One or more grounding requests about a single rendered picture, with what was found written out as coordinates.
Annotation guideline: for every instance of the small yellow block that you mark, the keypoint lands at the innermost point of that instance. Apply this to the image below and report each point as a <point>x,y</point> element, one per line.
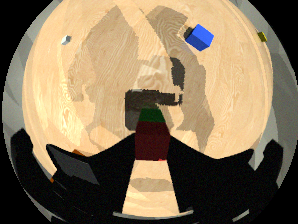
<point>261,36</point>

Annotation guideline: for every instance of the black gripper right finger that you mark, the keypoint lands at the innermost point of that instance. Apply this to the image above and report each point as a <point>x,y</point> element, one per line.
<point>193,174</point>

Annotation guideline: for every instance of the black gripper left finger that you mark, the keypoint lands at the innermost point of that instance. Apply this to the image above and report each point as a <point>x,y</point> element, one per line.
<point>109,171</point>

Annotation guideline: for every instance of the blue block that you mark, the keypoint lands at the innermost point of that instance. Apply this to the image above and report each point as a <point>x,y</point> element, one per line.
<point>200,38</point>

